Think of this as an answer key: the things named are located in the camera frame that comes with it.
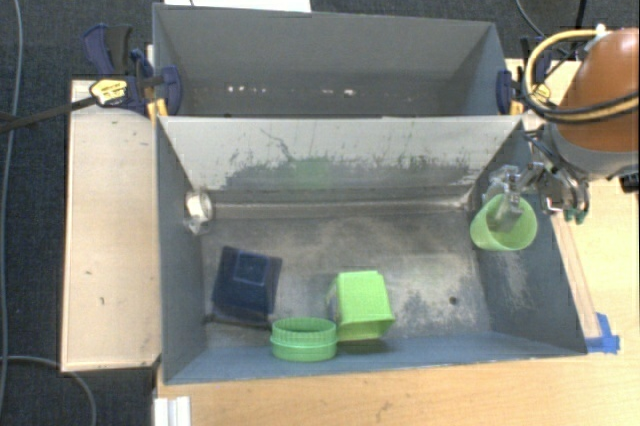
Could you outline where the dark blue square container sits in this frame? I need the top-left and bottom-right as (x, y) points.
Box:
(210, 245), (284, 323)

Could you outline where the green round ribbed lid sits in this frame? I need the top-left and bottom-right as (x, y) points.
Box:
(269, 316), (339, 363)

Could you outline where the clear glass jar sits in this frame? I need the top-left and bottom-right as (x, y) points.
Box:
(183, 187), (216, 236)

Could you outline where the grey metal bin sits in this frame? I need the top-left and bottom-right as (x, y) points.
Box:
(151, 2), (589, 386)

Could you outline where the light green plastic cup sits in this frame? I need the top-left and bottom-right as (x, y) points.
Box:
(469, 192), (539, 253)

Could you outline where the light green square container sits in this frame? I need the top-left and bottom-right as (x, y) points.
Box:
(326, 269), (397, 343)

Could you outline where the pale wood flat board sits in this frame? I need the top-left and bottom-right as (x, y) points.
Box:
(59, 78), (164, 373)

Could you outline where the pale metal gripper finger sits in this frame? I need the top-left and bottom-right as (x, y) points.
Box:
(481, 166), (509, 206)
(492, 190), (525, 234)

